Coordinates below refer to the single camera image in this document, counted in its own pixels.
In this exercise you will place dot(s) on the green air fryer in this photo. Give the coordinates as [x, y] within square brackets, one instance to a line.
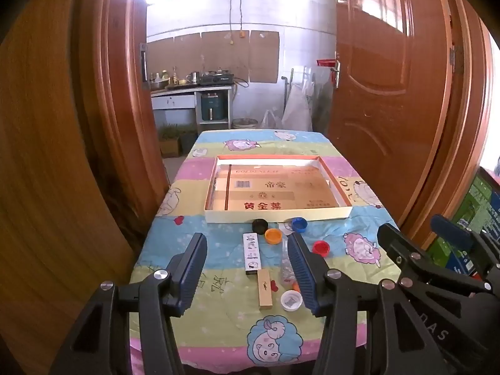
[213, 105]

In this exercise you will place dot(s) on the white patterned rectangular box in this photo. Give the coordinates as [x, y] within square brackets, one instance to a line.
[250, 252]

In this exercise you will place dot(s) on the cardboard sheets on wall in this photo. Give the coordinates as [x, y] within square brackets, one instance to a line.
[218, 54]

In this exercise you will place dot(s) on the white bottle cap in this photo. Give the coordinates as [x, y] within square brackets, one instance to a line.
[292, 300]

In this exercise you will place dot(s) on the white bucket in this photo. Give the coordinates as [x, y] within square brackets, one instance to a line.
[245, 123]

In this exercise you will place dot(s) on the clear plastic bag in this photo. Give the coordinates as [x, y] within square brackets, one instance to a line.
[269, 119]

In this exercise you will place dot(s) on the dark planter box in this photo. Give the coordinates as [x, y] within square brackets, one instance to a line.
[188, 137]

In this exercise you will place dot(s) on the cartoon sheep printed tablecloth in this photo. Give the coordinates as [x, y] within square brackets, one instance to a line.
[218, 250]

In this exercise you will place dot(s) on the metal bowl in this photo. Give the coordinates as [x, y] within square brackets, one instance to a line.
[158, 84]

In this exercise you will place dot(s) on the beige rectangular box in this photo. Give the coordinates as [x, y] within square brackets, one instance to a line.
[264, 289]

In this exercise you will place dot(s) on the red ribbon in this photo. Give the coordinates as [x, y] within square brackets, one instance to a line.
[325, 62]

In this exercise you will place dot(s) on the black bottle cap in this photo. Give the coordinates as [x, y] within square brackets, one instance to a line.
[259, 225]

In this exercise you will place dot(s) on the black gas stove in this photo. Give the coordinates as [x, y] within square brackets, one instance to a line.
[216, 79]

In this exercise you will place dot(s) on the wooden door frame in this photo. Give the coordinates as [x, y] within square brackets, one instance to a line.
[113, 105]

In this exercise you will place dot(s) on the white woven sack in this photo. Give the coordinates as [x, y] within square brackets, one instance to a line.
[297, 105]

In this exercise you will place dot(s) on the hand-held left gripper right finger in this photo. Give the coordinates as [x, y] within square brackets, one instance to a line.
[299, 265]

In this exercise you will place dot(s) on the clear floral box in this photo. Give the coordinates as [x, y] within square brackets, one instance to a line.
[286, 265]

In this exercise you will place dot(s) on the orange-rimmed cardboard tray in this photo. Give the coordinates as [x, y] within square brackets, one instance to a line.
[273, 187]

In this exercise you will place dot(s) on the large orange bottle cap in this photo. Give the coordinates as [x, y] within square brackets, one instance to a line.
[273, 235]

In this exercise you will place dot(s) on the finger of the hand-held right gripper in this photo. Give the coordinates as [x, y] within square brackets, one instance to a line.
[402, 250]
[449, 228]

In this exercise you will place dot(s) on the blue bottle cap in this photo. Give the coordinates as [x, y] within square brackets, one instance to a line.
[299, 224]

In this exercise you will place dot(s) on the metal kettle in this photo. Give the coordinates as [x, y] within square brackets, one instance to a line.
[192, 76]

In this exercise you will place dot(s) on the glass bottle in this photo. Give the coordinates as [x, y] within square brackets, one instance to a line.
[174, 75]

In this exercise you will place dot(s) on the yellow planter box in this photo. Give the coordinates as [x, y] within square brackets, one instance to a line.
[170, 142]

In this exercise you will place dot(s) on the green printed box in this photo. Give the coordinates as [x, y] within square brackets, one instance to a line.
[476, 211]

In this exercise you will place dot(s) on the brown wooden door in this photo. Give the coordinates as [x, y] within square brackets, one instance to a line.
[375, 86]

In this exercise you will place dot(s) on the metal strike plate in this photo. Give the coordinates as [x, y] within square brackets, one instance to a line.
[143, 62]

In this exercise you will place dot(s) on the white kitchen counter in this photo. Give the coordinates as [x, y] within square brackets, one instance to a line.
[174, 99]

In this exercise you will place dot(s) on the red bottle cap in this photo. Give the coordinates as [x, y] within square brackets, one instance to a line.
[321, 247]

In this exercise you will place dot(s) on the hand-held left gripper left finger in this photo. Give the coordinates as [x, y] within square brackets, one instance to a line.
[193, 273]

